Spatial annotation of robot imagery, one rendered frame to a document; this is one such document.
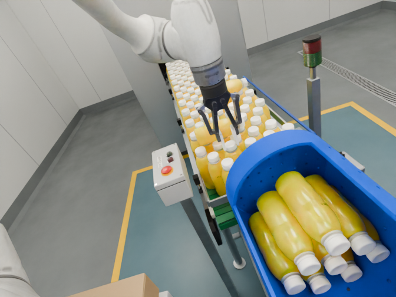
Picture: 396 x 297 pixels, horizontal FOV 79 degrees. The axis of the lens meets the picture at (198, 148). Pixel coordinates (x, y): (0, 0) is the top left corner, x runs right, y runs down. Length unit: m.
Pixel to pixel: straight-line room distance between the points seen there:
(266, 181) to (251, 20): 4.43
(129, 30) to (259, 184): 0.50
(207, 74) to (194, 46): 0.08
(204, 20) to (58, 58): 4.75
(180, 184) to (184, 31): 0.44
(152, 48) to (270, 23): 4.44
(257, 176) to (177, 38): 0.39
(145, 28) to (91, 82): 4.56
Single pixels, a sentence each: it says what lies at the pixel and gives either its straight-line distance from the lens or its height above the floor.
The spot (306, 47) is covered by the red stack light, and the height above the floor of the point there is 1.24.
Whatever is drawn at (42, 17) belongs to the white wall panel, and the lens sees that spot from 5.19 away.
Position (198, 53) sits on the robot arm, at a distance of 0.62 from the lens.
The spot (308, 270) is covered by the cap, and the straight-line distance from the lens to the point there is 0.53.
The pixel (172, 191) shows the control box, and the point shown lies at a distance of 0.78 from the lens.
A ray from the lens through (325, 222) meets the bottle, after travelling 0.50.
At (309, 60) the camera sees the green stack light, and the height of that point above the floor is 1.19.
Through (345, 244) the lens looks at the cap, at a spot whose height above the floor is 1.15.
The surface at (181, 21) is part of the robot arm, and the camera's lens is 0.62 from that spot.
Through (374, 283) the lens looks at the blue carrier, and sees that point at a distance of 0.66.
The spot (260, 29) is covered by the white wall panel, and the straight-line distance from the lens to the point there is 5.02.
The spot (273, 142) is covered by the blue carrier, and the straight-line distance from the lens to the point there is 0.55.
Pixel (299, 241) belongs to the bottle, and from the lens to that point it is 0.52.
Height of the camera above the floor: 1.57
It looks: 34 degrees down
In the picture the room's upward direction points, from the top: 22 degrees counter-clockwise
